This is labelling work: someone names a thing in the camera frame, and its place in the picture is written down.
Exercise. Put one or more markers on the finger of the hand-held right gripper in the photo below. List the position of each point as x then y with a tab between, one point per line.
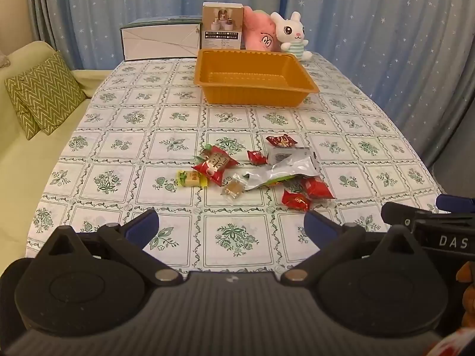
456	203
400	213

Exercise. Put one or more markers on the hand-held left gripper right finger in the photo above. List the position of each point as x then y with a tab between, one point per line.
319	227

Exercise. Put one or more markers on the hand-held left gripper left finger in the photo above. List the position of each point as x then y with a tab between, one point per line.
143	228

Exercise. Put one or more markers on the small red candy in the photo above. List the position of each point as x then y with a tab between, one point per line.
256	157
295	201
318	188

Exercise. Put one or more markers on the silver foil snack packet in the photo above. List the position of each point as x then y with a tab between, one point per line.
282	172

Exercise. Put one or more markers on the yellow green candy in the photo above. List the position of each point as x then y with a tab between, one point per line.
191	178

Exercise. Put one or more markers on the clear packet dark snack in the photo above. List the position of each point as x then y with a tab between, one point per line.
293	154

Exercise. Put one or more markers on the red gold-print snack packet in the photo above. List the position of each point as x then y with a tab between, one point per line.
282	141

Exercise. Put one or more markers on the brown candy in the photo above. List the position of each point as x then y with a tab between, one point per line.
233	188

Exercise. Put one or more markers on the large red snack packet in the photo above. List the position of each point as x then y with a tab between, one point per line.
217	165

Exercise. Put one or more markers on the orange plastic tray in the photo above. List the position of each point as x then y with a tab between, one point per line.
256	92

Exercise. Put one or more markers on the pale yellow sofa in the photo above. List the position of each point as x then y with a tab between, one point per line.
29	163

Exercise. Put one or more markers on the green zigzag cushion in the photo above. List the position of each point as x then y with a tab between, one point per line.
28	126
44	85

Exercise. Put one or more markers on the white flat cardboard box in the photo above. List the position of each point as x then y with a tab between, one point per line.
159	42

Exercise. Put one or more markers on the blue star-print curtain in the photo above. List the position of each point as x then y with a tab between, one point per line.
371	26

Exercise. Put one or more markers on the white bunny plush toy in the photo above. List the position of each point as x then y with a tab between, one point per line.
291	29

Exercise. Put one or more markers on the pink plush toy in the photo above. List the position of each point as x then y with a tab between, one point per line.
259	33

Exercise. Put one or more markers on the small beige product box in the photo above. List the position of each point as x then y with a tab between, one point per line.
222	26

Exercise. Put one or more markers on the grey patterned cushion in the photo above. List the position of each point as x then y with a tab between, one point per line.
3	61

